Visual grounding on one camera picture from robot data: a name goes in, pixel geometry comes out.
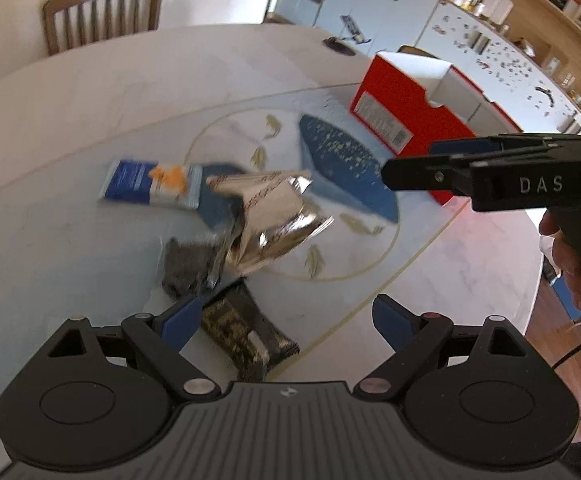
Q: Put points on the dark blue pouch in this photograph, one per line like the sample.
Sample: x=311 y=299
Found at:
x=218 y=200

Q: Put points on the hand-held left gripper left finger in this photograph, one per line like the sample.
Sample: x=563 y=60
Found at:
x=180 y=320

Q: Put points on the white marble desktop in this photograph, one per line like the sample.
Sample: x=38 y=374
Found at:
x=95 y=90

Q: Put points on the white tall cabinet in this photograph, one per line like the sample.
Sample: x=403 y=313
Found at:
x=385 y=5

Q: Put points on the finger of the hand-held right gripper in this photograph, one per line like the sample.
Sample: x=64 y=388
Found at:
x=420 y=172
x=470 y=146

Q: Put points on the blue orange packet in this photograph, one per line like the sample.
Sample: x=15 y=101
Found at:
x=140 y=185

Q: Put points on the brown wooden chair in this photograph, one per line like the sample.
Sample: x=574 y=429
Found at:
x=103 y=10

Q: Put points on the person's right hand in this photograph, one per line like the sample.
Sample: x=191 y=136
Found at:
x=570 y=275

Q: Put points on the black gold patterned packet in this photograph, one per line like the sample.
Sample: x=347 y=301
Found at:
x=240 y=325

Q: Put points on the brown silver foil bag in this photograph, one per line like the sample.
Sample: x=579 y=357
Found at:
x=270 y=215

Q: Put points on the white cabinet with stickers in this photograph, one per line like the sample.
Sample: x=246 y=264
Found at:
x=500 y=65

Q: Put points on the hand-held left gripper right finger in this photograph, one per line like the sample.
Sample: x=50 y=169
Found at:
x=393 y=320

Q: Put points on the red cardboard box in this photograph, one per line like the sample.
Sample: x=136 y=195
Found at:
x=405 y=105

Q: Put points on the black foil packet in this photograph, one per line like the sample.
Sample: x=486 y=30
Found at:
x=185 y=270

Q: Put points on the small stand on table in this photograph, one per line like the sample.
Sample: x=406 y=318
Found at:
x=353 y=30

